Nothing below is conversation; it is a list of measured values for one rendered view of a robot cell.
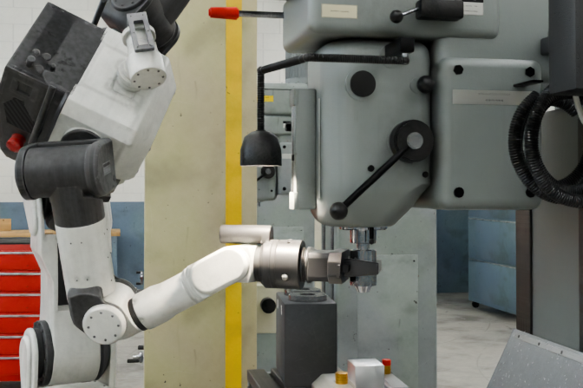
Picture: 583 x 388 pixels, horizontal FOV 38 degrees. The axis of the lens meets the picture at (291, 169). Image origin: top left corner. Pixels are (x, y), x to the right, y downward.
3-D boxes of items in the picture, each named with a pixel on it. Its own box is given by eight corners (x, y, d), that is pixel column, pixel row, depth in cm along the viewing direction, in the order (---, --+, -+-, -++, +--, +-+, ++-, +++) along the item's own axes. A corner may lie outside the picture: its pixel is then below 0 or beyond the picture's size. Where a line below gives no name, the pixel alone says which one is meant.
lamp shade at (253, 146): (232, 166, 148) (233, 130, 148) (270, 166, 151) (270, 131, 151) (250, 165, 141) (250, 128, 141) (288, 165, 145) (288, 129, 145)
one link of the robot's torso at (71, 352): (21, 384, 190) (18, 178, 195) (97, 375, 199) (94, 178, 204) (38, 391, 177) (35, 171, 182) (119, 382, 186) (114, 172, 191)
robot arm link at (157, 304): (197, 314, 153) (107, 360, 156) (203, 290, 163) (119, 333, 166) (166, 266, 150) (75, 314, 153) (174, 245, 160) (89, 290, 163)
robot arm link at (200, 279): (252, 272, 148) (187, 306, 150) (265, 269, 157) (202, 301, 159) (237, 240, 149) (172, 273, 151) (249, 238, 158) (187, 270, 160)
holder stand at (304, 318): (284, 387, 189) (284, 298, 189) (275, 366, 211) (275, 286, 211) (337, 386, 190) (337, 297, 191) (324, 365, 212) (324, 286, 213)
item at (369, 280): (348, 284, 152) (348, 253, 152) (373, 284, 153) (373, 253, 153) (352, 287, 148) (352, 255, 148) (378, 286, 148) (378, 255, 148)
